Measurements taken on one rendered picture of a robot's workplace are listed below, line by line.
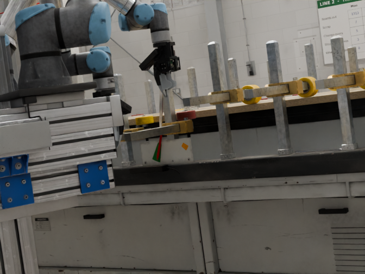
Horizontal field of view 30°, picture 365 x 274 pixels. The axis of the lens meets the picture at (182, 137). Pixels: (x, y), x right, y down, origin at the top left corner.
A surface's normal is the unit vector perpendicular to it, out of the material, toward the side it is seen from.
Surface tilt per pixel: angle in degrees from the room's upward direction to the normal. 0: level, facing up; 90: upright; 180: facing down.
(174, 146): 90
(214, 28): 90
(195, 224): 90
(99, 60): 90
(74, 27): 101
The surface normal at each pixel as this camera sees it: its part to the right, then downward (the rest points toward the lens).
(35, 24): 0.07, 0.01
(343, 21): -0.50, 0.11
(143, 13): 0.30, 0.01
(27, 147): 0.49, -0.02
